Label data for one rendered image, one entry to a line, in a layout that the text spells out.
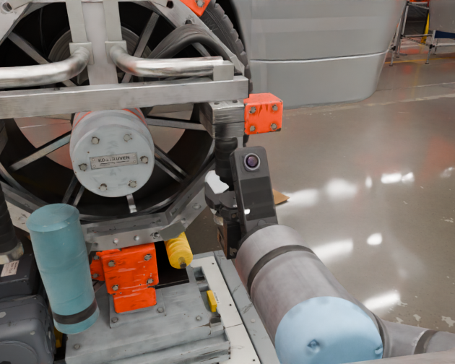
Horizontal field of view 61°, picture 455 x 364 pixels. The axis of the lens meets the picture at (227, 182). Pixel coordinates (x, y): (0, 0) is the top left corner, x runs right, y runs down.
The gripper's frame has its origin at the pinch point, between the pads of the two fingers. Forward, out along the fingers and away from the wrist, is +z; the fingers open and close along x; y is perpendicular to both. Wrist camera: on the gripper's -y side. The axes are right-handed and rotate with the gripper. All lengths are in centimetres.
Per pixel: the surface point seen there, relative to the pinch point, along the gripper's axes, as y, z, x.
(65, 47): -12, 65, -26
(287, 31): -15, 54, 36
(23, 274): 40, 35, -44
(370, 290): 83, 42, 74
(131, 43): -12, 65, -8
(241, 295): 75, 46, 20
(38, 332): 45, 19, -40
